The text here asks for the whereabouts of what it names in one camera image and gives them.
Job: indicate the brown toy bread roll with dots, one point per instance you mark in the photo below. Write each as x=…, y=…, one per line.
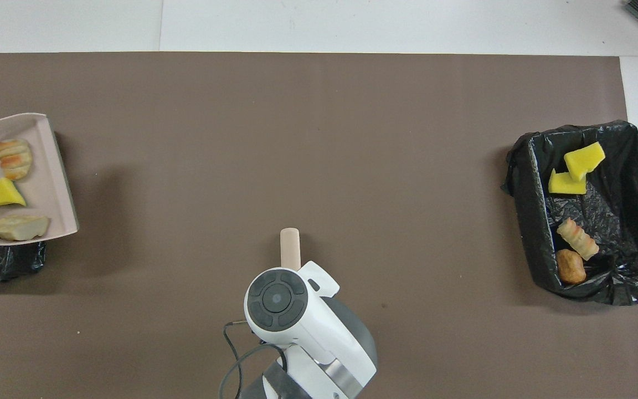
x=571, y=267

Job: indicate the brown table mat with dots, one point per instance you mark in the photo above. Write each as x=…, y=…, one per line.
x=297, y=166

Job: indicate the green and yellow sponge piece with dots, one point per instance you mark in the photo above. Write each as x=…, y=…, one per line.
x=565, y=184

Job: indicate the black bag lined bin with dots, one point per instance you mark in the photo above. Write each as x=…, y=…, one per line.
x=3, y=260
x=623, y=221

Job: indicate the toy croissant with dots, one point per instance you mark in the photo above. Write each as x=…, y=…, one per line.
x=578, y=239
x=17, y=228
x=14, y=159

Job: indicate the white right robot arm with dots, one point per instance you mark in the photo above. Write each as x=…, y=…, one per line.
x=308, y=327

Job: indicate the beige plastic dustpan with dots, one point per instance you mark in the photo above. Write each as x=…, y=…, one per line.
x=45, y=188

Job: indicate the beige hand brush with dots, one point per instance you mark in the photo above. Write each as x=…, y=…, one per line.
x=290, y=246

